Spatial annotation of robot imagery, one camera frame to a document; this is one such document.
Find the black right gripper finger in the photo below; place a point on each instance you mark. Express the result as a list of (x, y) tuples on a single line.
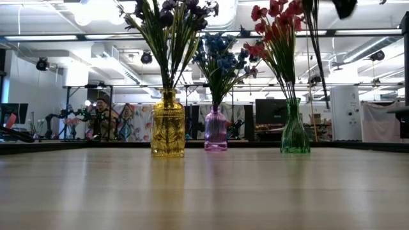
[(345, 8)]

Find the green glass vase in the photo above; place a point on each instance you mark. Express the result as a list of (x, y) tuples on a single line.
[(294, 137)]

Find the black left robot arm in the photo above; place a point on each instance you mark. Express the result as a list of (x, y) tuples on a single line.
[(19, 134)]

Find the pink ribbed glass vase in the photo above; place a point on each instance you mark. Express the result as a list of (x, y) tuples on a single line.
[(215, 127)]

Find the yellow embossed glass vase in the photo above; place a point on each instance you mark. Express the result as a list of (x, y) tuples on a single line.
[(168, 127)]

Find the black ceiling spotlight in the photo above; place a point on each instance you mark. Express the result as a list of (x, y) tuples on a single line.
[(377, 55), (314, 80), (146, 57), (42, 64)]

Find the white cabinet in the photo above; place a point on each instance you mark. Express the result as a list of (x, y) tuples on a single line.
[(345, 111)]

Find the cardboard box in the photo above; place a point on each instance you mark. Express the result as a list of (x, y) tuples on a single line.
[(316, 119)]

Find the pink fabric curtain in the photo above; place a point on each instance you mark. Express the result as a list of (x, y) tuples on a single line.
[(380, 124)]

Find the black background monitor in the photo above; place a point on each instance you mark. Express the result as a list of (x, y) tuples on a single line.
[(268, 111), (17, 110)]

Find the colourful patterned board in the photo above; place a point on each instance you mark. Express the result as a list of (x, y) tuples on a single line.
[(134, 123)]

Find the person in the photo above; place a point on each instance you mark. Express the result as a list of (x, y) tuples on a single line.
[(103, 119)]

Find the background black robot arms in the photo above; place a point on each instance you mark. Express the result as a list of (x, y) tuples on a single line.
[(64, 115)]

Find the silver ventilation duct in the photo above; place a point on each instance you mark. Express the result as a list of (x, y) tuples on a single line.
[(223, 16)]

